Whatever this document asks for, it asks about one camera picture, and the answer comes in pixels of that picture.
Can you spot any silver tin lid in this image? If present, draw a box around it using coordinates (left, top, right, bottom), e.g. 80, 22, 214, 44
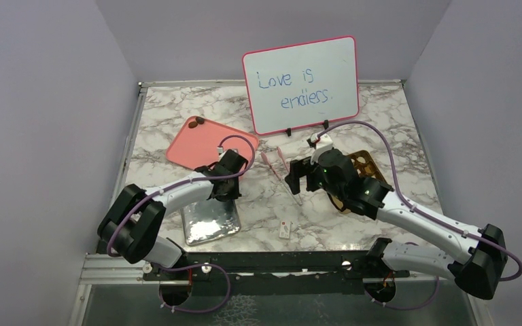
180, 199, 241, 246

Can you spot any pink plastic tray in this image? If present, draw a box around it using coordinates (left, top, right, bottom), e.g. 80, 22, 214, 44
165, 116, 259, 170

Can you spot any gold chocolate box tray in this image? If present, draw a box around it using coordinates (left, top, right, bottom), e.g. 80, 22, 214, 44
328, 150, 386, 215

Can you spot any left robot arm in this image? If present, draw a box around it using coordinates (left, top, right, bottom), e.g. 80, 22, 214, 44
97, 149, 250, 279

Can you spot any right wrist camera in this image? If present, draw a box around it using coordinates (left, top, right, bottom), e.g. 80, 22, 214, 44
307, 133, 333, 160

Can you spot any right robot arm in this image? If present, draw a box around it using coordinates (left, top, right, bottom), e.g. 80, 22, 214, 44
285, 149, 508, 300

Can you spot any small white red card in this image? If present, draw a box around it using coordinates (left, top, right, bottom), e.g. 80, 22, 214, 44
279, 221, 292, 239

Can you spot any black metal base rail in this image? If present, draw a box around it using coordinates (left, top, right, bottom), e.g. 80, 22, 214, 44
133, 250, 409, 297

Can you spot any pink framed whiteboard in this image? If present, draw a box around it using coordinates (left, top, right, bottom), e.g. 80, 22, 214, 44
241, 35, 360, 135

